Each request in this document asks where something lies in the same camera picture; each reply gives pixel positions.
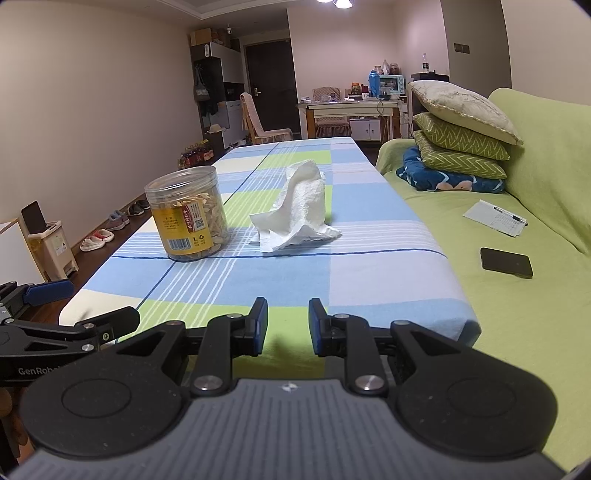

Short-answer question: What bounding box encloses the beige pedal trash bin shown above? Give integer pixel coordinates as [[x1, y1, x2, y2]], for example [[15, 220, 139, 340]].
[[21, 200, 79, 282]]

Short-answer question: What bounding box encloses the black pen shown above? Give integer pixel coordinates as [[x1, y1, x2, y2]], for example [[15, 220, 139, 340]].
[[493, 206, 528, 226]]

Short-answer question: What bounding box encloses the chair with brown cover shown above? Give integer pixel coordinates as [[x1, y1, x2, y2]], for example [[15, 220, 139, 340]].
[[311, 88, 350, 137]]

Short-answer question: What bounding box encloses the dark brown door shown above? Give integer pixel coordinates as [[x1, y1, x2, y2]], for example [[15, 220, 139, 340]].
[[244, 39, 298, 134]]

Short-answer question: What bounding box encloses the row of drink bottles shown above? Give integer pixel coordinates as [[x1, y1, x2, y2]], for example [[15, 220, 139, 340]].
[[178, 141, 215, 169]]

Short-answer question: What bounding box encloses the glass jar with dried slices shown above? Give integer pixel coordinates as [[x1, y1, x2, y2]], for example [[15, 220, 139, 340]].
[[144, 165, 230, 263]]

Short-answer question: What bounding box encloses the grey shoe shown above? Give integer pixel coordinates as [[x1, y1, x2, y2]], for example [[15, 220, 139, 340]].
[[102, 210, 131, 232]]

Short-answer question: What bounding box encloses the white paper towel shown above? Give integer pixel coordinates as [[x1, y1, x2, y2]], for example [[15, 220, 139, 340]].
[[249, 160, 342, 254]]

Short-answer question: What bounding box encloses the blue floral blanket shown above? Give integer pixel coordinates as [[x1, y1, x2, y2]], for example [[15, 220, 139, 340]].
[[396, 147, 505, 192]]

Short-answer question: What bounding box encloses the blue green checked tablecloth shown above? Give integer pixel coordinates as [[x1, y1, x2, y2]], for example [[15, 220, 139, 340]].
[[59, 137, 483, 381]]

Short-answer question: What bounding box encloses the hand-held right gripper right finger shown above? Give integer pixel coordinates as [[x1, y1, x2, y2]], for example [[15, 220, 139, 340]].
[[308, 296, 467, 397]]

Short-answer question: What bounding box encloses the black white hall cabinet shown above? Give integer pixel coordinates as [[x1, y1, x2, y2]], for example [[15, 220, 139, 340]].
[[191, 41, 245, 148]]

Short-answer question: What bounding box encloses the black phone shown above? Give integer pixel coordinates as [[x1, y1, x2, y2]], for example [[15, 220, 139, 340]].
[[480, 247, 534, 279]]

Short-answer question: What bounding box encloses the green covered sofa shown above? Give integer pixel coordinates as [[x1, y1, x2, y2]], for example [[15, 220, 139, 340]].
[[375, 88, 591, 472]]

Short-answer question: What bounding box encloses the teal toaster oven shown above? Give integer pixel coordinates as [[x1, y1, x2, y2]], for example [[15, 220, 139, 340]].
[[379, 75, 406, 97]]

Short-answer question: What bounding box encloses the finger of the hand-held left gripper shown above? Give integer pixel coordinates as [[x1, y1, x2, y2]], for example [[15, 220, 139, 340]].
[[0, 278, 75, 320], [0, 306, 140, 358]]

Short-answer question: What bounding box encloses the wooden dining table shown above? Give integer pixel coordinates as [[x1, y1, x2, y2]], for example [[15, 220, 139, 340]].
[[297, 98, 402, 141]]

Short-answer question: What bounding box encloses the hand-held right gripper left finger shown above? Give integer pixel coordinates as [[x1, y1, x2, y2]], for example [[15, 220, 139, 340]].
[[115, 296, 269, 398]]

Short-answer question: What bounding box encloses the white paper sheet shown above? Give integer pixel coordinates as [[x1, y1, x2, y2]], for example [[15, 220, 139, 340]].
[[463, 200, 527, 237]]

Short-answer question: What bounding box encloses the green chevron cushion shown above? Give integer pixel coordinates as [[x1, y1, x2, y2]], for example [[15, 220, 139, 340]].
[[412, 112, 511, 161], [413, 130, 508, 180]]

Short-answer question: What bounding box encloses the grey hanging bag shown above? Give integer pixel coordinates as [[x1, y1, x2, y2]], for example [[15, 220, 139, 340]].
[[194, 65, 211, 102]]

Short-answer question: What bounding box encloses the cream cushion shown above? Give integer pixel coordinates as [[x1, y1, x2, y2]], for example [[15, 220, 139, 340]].
[[407, 80, 525, 147]]

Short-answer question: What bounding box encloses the wooden chair with beige cover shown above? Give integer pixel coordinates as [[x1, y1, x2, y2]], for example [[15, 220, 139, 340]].
[[239, 92, 294, 146]]

